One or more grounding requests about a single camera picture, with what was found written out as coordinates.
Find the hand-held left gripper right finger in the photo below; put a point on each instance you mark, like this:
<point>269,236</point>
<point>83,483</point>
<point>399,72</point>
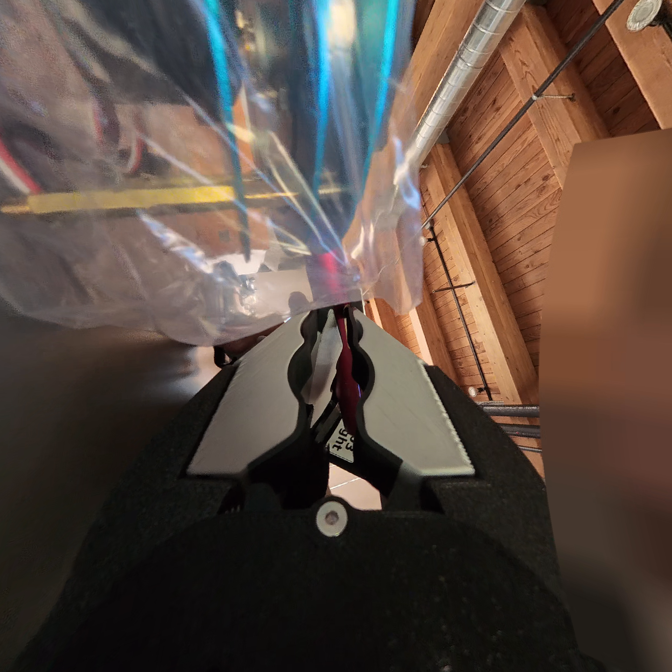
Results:
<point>414,420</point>

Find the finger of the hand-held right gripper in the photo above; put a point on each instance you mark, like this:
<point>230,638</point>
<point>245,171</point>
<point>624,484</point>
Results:
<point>324,362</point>

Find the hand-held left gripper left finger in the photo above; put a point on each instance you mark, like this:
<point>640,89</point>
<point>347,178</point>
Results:
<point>246,420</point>

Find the large clear plastic bag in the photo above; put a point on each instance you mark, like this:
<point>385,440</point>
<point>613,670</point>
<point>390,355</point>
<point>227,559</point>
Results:
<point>131,262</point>

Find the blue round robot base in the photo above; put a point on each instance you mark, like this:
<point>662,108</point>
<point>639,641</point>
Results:
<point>382,78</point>

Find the dark grey desk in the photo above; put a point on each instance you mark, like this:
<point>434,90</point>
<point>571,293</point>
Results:
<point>78,446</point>

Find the crumpled clear plastic bag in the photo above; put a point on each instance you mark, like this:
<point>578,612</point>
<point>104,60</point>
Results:
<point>15,176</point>

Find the round metal ceiling fixture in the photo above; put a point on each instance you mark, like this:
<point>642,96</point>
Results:
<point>644,13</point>

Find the silver air duct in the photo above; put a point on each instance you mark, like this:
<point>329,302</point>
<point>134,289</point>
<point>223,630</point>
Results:
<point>462,68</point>

